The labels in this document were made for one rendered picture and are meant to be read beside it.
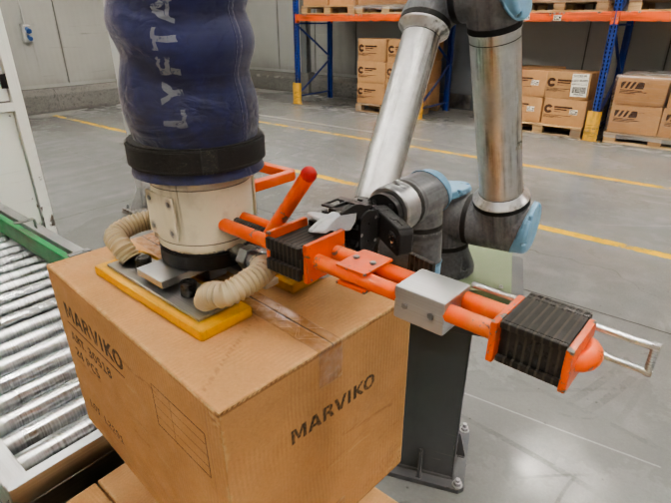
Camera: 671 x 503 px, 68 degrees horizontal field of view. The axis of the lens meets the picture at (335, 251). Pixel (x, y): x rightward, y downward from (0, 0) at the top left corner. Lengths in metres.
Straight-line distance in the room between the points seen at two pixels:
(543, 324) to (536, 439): 1.71
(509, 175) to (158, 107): 0.88
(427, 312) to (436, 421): 1.25
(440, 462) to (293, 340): 1.27
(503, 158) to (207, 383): 0.90
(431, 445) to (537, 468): 0.44
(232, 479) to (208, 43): 0.59
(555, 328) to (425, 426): 1.33
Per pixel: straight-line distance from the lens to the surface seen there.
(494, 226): 1.40
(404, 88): 1.12
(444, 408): 1.78
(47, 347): 1.89
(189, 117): 0.77
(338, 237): 0.72
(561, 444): 2.26
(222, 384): 0.70
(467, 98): 9.78
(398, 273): 0.66
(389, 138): 1.08
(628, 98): 7.71
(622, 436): 2.40
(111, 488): 1.34
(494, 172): 1.33
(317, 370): 0.75
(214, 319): 0.79
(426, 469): 1.99
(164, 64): 0.77
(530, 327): 0.55
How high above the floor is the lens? 1.50
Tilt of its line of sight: 25 degrees down
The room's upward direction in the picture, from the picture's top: straight up
